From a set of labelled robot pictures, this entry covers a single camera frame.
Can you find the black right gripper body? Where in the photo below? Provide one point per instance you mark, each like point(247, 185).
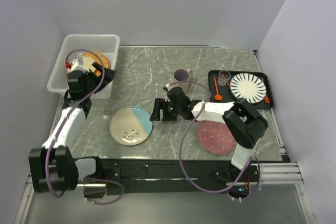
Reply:
point(178, 107)

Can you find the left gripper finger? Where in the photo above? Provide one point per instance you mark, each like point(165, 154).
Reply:
point(108, 77)
point(97, 67)

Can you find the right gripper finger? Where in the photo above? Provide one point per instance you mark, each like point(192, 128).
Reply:
point(168, 112)
point(158, 107)

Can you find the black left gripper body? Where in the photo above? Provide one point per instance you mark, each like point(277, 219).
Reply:
point(94, 84)

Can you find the wooden bamboo tray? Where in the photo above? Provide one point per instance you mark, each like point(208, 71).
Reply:
point(96, 56)

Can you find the beige pink branch plate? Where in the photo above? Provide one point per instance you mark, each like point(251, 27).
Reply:
point(107, 63)

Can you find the beige blue large plate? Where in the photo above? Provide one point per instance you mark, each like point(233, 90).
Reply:
point(131, 126)

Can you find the pink scalloped plate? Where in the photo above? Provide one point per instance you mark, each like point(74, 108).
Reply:
point(215, 137)

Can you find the small beige black-stroke plate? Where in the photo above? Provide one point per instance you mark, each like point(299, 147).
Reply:
point(88, 60)

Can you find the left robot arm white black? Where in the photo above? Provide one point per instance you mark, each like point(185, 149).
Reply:
point(52, 167)

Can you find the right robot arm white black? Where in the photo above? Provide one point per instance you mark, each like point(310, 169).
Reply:
point(244, 122)

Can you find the translucent white plastic bin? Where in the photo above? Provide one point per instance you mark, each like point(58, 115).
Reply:
point(106, 44)

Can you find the pink beige mug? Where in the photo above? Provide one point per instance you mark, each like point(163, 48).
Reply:
point(182, 76)

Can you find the orange chopsticks on tray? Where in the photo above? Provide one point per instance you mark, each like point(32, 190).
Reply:
point(217, 96)

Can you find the black serving tray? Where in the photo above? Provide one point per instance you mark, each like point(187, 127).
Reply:
point(225, 92)

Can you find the small clear glass cup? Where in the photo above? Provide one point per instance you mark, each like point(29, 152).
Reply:
point(223, 78)

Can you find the white blue striped plate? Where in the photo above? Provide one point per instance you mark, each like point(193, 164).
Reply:
point(249, 87)

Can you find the orange utensil on tray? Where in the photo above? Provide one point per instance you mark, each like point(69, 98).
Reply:
point(266, 98)

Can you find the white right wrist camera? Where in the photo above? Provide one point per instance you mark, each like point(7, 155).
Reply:
point(168, 87)

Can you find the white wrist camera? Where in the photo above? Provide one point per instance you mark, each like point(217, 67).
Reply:
point(168, 87)
point(75, 64)

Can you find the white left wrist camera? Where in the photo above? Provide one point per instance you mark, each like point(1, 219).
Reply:
point(75, 64)

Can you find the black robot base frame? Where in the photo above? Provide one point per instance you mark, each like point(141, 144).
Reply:
point(114, 188)

